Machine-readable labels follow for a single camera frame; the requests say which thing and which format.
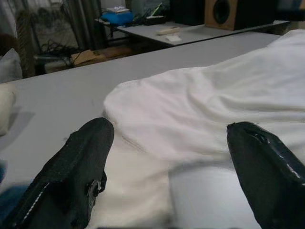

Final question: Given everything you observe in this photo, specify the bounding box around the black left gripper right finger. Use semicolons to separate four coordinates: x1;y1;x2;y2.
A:
226;121;305;229

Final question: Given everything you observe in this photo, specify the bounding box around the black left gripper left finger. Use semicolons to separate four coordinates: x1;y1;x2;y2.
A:
0;117;115;229

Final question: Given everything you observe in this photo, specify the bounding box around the white t-shirt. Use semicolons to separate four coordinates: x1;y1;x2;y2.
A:
83;30;305;229

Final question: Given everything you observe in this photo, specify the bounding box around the cream cloth bundle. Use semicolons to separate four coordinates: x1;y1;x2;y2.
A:
0;83;18;137

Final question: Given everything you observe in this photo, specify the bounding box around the open cardboard box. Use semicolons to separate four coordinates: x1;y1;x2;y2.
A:
70;49;108;67

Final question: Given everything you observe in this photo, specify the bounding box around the white cushion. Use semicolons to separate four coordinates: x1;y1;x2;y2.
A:
0;47;24;84

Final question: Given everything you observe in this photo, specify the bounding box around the brown rattan chair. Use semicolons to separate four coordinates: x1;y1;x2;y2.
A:
0;9;36;84

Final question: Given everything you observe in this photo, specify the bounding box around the grey patterned curtain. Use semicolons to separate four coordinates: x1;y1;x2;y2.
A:
0;0;107;79

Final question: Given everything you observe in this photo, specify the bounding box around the blue plastic box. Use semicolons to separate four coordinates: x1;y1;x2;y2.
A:
100;10;134;26

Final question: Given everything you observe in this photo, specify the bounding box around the grey work table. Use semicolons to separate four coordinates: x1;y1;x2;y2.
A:
95;18;291;47

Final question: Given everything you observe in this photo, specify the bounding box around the small white paper card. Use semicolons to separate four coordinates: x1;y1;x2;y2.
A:
166;35;182;45

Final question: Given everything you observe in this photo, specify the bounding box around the beige remote control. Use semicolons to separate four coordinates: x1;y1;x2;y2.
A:
156;26;181;36

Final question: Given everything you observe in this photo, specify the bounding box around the black electronic device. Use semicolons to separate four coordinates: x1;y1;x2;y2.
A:
143;15;165;26

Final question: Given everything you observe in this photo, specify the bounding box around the wooden speaker box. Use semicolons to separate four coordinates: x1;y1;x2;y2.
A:
204;0;278;31

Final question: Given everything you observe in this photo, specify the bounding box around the black speaker box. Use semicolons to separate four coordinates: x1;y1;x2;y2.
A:
169;0;206;26

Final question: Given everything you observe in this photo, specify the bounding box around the green cable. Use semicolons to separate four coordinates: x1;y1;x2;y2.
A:
132;2;165;24

